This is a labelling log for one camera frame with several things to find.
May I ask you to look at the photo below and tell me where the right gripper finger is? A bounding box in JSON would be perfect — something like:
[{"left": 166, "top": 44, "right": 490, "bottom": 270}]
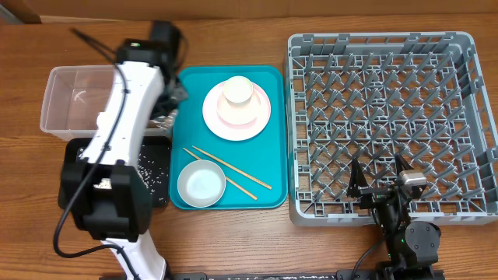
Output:
[
  {"left": 394, "top": 153, "right": 413, "bottom": 172},
  {"left": 347, "top": 159, "right": 368, "bottom": 198}
]

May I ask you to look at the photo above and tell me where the white cup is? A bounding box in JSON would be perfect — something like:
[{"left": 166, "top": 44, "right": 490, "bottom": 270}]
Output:
[{"left": 223, "top": 75, "right": 254, "bottom": 105}]

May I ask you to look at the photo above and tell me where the white rice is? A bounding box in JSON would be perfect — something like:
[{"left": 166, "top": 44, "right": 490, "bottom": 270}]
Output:
[{"left": 90, "top": 142, "right": 170, "bottom": 204}]

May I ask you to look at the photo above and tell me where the white bowl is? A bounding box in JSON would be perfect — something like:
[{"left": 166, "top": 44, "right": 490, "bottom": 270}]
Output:
[{"left": 177, "top": 159, "right": 226, "bottom": 208}]

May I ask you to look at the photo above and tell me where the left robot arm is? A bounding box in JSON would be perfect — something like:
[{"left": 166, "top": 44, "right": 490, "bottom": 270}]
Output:
[{"left": 52, "top": 21, "right": 188, "bottom": 279}]

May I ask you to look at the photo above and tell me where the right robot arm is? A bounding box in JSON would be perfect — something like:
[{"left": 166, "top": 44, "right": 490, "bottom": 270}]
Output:
[{"left": 347, "top": 155, "right": 444, "bottom": 279}]

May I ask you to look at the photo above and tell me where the grey dishwasher rack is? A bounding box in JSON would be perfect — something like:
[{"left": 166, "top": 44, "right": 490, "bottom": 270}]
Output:
[{"left": 286, "top": 31, "right": 497, "bottom": 226}]

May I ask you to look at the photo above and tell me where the large white plate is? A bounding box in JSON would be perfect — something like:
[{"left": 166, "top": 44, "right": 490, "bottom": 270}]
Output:
[{"left": 202, "top": 82, "right": 272, "bottom": 142}]

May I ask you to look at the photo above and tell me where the upper wooden chopstick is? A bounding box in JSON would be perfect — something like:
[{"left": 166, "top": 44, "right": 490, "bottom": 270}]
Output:
[{"left": 192, "top": 145, "right": 272, "bottom": 190}]

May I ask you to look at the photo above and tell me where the clear plastic bin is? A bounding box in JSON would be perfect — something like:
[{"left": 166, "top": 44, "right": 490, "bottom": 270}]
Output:
[{"left": 40, "top": 61, "right": 168, "bottom": 141}]

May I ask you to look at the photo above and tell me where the teal serving tray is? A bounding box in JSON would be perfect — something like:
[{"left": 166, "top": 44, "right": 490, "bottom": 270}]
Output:
[{"left": 170, "top": 65, "right": 288, "bottom": 210}]

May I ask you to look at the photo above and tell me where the cardboard backdrop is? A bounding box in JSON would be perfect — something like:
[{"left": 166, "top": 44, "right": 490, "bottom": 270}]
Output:
[{"left": 1, "top": 0, "right": 497, "bottom": 23}]

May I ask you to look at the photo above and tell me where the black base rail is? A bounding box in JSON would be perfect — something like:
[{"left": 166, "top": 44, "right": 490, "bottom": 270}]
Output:
[{"left": 99, "top": 268, "right": 445, "bottom": 280}]

